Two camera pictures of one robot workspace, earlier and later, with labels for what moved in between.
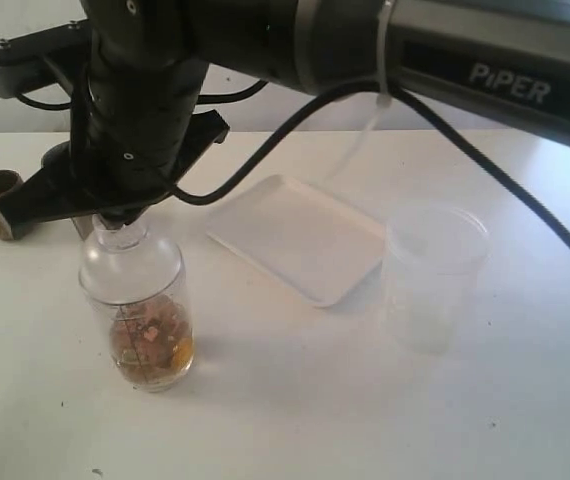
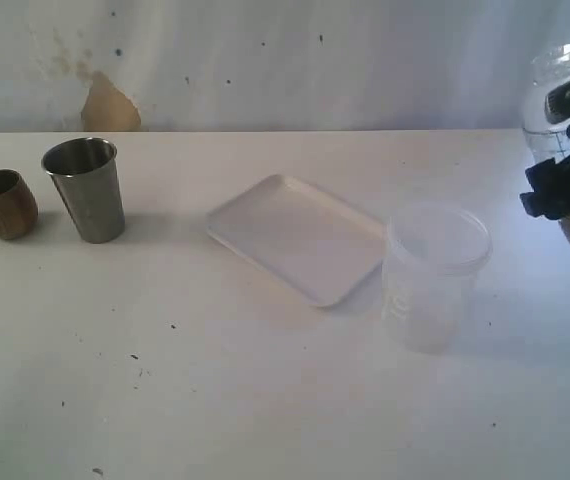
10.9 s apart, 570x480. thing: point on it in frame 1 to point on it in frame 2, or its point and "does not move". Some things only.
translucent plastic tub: x=430 y=259 does not move
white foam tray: x=318 y=245 does not move
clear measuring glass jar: x=152 y=342 to x=545 y=141
